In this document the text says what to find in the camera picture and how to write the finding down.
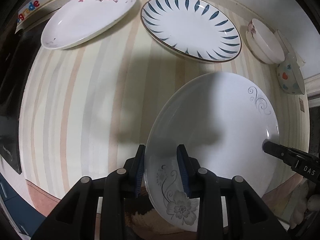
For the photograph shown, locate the white plate grey flower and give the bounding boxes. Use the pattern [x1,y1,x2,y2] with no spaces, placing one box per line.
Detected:
[144,72,279,231]

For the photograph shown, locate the bowl with coloured hearts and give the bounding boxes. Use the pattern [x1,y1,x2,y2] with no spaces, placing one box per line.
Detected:
[276,53,305,95]

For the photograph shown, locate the white plate blue leaves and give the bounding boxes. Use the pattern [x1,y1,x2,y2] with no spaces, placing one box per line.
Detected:
[140,0,242,63]

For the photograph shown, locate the oval plate pink flowers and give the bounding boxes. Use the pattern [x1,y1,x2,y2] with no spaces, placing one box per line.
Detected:
[41,0,137,50]

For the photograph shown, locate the brown label patch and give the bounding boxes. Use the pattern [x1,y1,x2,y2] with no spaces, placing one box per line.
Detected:
[299,98,305,112]

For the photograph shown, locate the striped table mat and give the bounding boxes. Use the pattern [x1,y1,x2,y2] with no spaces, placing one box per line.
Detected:
[19,0,310,215]

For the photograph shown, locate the small white bowl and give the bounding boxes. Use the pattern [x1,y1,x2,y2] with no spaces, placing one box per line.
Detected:
[274,29,305,67]

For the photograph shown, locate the blue cabinet door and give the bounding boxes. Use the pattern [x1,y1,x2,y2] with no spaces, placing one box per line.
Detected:
[1,174,45,237]

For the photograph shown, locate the black stove top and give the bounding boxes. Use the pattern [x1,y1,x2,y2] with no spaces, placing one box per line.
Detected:
[1,23,44,174]

